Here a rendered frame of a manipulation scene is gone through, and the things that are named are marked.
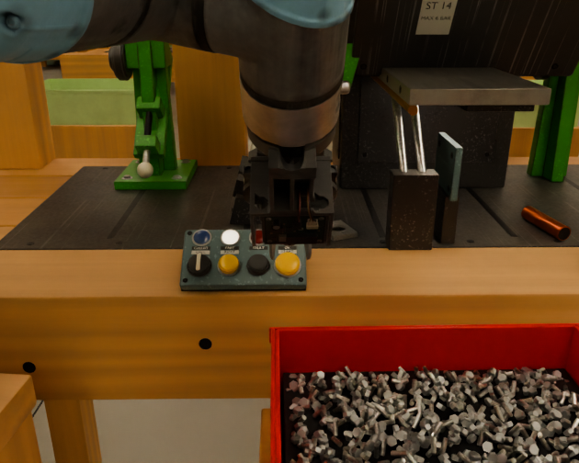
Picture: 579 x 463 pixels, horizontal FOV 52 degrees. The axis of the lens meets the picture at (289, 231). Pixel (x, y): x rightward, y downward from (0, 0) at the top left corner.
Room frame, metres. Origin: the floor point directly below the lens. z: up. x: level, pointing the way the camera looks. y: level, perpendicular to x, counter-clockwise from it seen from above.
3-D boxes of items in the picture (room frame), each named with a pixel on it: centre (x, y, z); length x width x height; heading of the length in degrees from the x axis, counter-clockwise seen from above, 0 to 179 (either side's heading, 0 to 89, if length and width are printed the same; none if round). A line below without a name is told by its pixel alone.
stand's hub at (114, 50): (1.09, 0.30, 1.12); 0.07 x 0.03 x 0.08; 1
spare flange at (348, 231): (0.81, -0.07, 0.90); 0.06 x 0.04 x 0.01; 22
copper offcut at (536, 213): (0.82, -0.38, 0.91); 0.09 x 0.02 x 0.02; 12
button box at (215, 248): (0.67, 0.06, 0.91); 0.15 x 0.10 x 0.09; 91
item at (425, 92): (0.87, -0.21, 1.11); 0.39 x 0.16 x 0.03; 1
